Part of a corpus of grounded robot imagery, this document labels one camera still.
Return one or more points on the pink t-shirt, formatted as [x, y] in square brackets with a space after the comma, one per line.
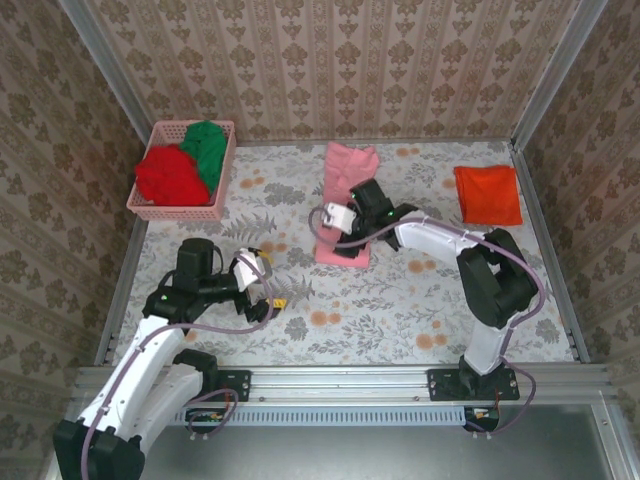
[345, 167]

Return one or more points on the pink plastic basket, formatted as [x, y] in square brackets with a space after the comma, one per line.
[175, 212]

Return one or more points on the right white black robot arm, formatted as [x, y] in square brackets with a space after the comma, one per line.
[495, 295]

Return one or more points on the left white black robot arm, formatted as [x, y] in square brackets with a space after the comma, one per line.
[145, 360]

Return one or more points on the floral tablecloth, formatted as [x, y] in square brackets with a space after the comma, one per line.
[350, 320]

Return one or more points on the red t-shirt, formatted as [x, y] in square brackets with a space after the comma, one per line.
[170, 175]

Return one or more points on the orange folded t-shirt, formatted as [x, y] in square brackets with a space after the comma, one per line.
[489, 195]

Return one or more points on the green t-shirt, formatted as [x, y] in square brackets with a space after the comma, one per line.
[205, 147]

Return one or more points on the grey metal panel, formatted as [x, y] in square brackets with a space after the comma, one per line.
[340, 452]

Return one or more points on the aluminium side rail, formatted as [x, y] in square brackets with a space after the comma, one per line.
[542, 220]
[127, 260]

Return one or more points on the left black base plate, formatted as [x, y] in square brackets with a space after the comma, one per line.
[235, 385]

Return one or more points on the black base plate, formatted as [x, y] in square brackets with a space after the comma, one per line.
[235, 385]
[442, 385]

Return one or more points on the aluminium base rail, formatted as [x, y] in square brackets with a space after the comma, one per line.
[340, 382]

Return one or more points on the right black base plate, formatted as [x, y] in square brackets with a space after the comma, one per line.
[442, 385]

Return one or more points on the slanted aluminium frame post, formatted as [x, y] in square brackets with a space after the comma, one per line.
[555, 75]
[112, 80]

